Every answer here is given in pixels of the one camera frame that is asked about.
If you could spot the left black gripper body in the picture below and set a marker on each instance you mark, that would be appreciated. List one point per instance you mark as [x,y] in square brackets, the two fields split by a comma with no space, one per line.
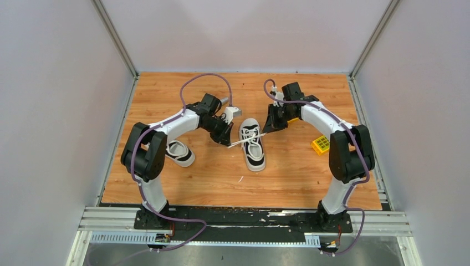
[217,128]

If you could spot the grey metal cylinder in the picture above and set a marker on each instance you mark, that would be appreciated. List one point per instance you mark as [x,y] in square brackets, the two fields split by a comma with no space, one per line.
[224,101]

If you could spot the black white sneaker with laces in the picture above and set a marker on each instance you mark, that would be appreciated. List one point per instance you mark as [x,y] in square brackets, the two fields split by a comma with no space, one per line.
[250,139]

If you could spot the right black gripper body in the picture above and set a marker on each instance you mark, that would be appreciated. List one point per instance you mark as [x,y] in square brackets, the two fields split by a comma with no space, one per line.
[279,117]

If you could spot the aluminium frame rail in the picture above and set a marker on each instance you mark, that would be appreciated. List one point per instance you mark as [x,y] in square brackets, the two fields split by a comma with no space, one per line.
[377,224]

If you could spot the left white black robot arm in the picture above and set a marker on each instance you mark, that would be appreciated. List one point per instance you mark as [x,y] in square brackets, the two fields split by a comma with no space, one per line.
[145,150]

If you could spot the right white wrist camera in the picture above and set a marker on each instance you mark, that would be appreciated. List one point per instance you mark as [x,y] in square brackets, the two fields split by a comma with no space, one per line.
[279,96]

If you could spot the yellow toy handle piece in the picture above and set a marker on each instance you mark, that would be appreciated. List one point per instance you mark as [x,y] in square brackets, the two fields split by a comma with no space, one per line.
[293,120]

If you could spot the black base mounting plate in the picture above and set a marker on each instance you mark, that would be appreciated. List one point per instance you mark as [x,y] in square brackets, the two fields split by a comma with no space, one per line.
[246,225]

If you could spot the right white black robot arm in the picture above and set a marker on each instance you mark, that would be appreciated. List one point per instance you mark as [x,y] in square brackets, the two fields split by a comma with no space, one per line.
[351,157]

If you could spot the yellow green building block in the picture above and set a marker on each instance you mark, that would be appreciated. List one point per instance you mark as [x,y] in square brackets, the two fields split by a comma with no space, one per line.
[321,145]

